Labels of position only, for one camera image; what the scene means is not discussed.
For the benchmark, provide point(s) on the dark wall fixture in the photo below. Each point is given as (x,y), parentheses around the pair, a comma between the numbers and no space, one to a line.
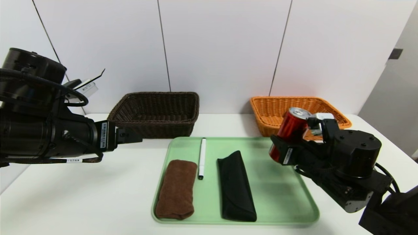
(394,54)

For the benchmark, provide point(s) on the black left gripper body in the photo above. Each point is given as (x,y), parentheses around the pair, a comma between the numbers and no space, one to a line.
(106,135)

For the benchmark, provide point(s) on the red soda can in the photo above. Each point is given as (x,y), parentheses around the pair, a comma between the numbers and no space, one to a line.
(292,125)

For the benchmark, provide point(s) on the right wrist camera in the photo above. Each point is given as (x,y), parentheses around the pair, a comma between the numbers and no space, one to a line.
(323,116)

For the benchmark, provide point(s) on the black glasses case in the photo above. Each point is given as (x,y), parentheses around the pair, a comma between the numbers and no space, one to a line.
(235,186)

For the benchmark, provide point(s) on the dark brown wicker basket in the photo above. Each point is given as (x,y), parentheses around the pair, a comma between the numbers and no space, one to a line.
(156,127)

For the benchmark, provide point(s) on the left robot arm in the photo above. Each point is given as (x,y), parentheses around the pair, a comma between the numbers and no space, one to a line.
(32,133)

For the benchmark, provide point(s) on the brown towel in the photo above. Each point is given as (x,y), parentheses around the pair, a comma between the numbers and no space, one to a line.
(176,189)

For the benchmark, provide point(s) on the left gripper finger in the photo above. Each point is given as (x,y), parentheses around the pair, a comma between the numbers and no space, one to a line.
(125,140)
(128,132)

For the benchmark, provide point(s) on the white marker pen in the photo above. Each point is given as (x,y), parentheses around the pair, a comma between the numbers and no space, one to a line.
(202,156)

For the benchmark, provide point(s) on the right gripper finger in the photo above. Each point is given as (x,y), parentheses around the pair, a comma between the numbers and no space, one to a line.
(305,132)

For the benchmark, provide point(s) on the light green plastic tray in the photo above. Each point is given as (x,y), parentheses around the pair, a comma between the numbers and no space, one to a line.
(281,202)

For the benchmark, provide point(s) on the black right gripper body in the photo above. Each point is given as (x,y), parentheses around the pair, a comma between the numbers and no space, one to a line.
(285,154)

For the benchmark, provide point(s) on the orange wicker basket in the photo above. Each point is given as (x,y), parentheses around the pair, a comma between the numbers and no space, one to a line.
(271,111)

